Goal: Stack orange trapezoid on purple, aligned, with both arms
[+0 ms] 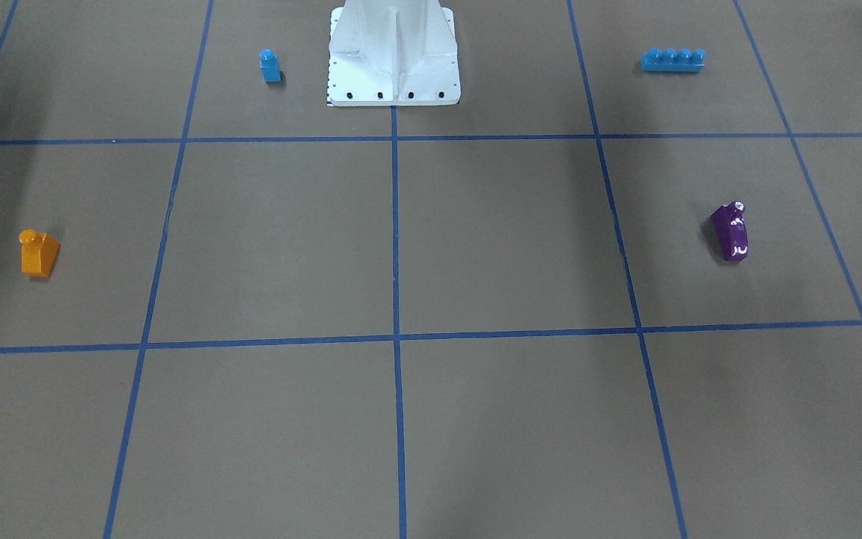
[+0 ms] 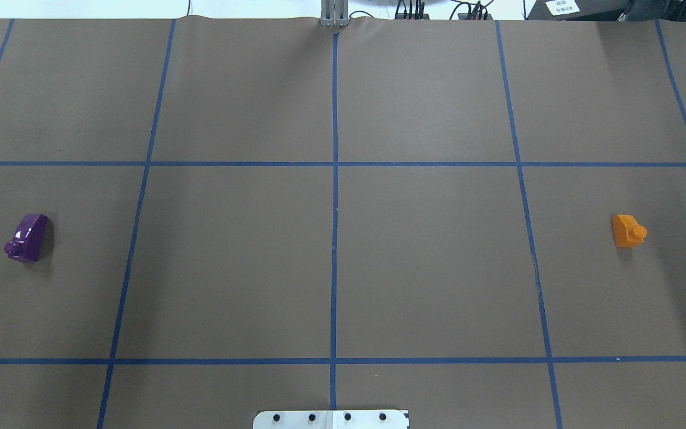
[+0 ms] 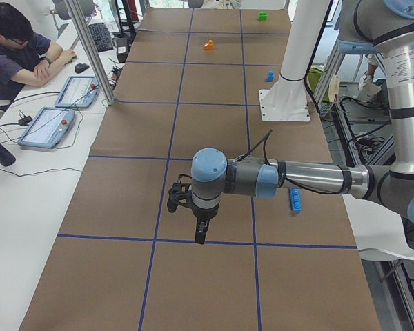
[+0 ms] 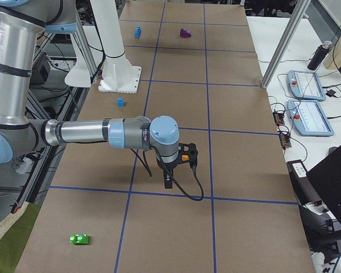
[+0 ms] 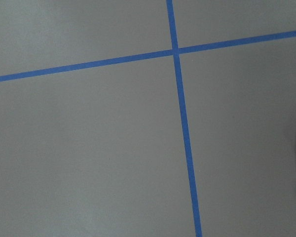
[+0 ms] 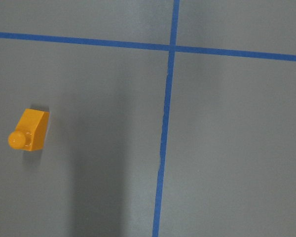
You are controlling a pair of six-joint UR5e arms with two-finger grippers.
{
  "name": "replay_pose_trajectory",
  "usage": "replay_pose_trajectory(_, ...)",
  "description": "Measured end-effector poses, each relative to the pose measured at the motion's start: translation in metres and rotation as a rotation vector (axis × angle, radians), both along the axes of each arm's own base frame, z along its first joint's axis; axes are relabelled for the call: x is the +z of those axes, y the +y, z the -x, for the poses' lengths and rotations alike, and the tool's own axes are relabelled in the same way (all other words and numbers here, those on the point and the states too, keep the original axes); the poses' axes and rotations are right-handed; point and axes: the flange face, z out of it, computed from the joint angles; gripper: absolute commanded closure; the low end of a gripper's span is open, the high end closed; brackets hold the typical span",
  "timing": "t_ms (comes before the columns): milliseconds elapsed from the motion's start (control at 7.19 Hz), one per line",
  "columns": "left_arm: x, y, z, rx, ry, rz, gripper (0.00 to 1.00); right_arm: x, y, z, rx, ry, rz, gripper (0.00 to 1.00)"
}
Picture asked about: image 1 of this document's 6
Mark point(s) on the small blue block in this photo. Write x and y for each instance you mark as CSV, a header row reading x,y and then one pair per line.
x,y
269,68

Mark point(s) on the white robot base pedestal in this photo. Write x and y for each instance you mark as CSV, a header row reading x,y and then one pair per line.
x,y
392,53

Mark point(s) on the long blue block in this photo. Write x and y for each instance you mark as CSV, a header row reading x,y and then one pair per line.
x,y
670,60

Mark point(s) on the purple trapezoid block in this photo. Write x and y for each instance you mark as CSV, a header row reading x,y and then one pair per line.
x,y
731,231

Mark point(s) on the orange trapezoid block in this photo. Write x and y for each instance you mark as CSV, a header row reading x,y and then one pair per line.
x,y
38,253

